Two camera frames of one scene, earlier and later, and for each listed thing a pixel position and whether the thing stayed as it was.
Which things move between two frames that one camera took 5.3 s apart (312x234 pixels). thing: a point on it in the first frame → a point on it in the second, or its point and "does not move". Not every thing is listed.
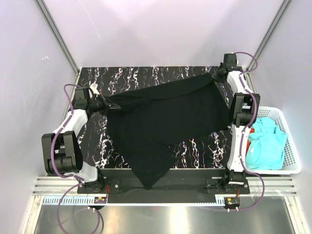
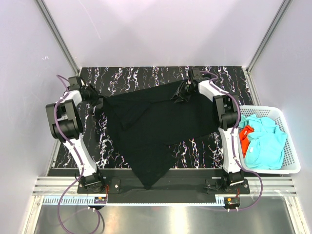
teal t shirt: [265, 150] does not move
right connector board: [231, 202] does not move
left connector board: [100, 200] does not move
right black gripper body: [217, 75] → [183, 90]
